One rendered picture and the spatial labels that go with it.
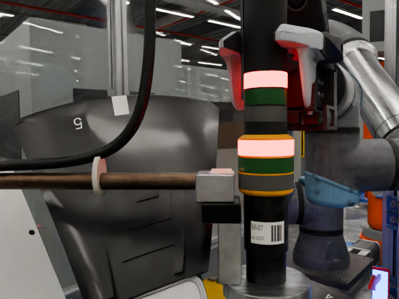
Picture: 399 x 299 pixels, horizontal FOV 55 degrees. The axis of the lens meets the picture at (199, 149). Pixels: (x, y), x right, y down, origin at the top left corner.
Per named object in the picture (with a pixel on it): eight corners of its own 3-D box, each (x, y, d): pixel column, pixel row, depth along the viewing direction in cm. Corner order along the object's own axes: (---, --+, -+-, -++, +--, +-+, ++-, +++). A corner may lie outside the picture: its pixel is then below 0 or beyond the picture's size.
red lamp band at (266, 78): (244, 87, 28) (244, 70, 28) (243, 91, 32) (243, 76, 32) (290, 86, 28) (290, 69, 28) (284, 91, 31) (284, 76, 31)
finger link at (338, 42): (342, 48, 29) (343, 67, 37) (343, 28, 29) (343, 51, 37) (281, 54, 31) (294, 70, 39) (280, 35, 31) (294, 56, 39)
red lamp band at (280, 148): (238, 156, 28) (238, 140, 28) (237, 153, 32) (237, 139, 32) (298, 156, 28) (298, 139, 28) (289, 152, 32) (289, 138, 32)
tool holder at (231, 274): (193, 312, 28) (192, 178, 27) (200, 274, 35) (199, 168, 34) (320, 315, 27) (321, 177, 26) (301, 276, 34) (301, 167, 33)
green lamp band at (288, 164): (238, 174, 28) (238, 158, 28) (237, 168, 33) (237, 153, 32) (298, 174, 28) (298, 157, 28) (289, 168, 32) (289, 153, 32)
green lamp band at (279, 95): (244, 104, 28) (244, 88, 28) (243, 107, 32) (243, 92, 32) (290, 104, 28) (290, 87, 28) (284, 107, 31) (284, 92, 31)
